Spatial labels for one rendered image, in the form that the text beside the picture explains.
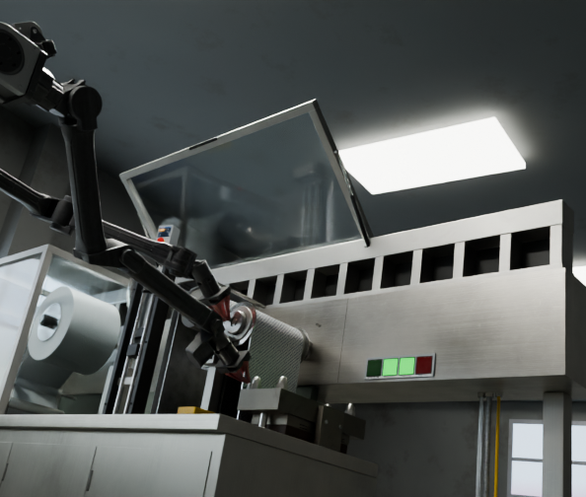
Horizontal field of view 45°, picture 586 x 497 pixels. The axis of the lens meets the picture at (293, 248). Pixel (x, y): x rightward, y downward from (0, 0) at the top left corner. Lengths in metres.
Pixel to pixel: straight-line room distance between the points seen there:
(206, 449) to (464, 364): 0.77
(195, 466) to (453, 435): 6.75
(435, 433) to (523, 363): 6.52
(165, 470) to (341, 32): 2.96
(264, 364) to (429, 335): 0.51
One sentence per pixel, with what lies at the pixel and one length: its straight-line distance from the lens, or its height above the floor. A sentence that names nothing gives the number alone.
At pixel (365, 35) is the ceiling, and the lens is 4.26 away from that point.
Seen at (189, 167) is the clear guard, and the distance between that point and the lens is 2.89.
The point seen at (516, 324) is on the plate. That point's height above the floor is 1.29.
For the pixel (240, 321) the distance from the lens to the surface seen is 2.22.
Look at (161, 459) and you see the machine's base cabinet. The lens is 1.93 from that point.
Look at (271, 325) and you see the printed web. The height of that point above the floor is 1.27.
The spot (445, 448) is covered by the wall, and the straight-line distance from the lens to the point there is 8.44.
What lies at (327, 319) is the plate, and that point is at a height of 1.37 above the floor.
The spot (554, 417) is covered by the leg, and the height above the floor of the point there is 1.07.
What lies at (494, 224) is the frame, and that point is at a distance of 2.24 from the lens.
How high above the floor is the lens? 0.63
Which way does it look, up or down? 23 degrees up
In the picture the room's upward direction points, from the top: 9 degrees clockwise
